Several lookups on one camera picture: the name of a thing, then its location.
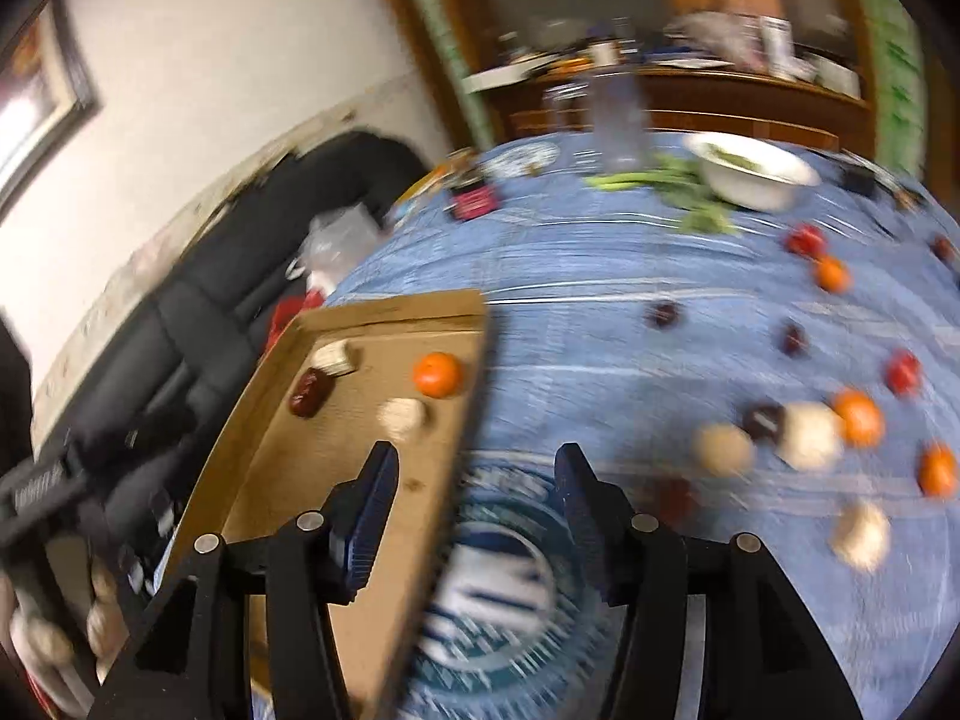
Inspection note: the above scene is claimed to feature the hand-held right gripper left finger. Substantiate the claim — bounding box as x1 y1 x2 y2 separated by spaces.
88 441 402 720

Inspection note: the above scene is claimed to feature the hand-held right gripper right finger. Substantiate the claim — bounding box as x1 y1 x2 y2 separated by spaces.
553 442 863 720

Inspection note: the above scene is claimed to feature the brown cardboard box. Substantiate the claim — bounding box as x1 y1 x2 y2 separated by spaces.
161 289 492 720

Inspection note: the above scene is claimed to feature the dark purple plum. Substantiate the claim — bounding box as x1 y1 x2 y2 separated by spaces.
741 403 787 442

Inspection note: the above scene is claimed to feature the person's left hand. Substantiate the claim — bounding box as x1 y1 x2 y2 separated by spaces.
0 559 128 691

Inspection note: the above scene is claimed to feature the orange tangerine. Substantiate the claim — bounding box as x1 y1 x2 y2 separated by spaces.
832 388 886 447
814 255 854 295
919 441 960 497
412 351 464 398

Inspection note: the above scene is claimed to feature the blue plaid tablecloth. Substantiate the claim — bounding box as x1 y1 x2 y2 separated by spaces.
247 127 960 720

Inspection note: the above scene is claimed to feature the red cloth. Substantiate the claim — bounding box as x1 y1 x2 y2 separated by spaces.
262 292 323 353

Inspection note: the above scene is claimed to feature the black sofa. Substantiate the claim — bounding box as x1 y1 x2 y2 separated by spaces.
30 131 428 616

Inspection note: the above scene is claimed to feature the clear plastic bag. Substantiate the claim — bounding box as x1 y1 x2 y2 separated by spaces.
300 202 387 278

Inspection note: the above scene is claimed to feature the small red box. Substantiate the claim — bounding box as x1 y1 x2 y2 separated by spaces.
452 184 502 222

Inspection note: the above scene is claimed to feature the green bok choy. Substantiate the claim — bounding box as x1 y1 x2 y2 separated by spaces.
585 154 740 235

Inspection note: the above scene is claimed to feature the large red tomato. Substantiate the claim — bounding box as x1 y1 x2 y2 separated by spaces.
885 350 923 398

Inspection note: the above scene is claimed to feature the small red tomato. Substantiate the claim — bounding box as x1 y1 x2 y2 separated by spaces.
786 223 828 260

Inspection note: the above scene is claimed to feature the white bowl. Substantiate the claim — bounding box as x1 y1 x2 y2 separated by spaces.
684 131 822 212

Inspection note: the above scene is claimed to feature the clear glass mug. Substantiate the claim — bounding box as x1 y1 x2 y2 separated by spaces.
546 67 652 175

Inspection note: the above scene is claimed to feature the wooden cabinet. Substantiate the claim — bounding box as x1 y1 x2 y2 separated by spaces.
360 0 886 158

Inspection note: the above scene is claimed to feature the crumpled plastic bag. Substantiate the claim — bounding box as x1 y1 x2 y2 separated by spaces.
667 11 758 65

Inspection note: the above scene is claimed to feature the framed wall picture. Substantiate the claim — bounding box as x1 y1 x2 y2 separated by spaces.
0 0 102 211

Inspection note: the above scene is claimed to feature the bamboo wall sticker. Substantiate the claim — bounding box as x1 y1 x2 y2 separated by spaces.
862 0 927 166

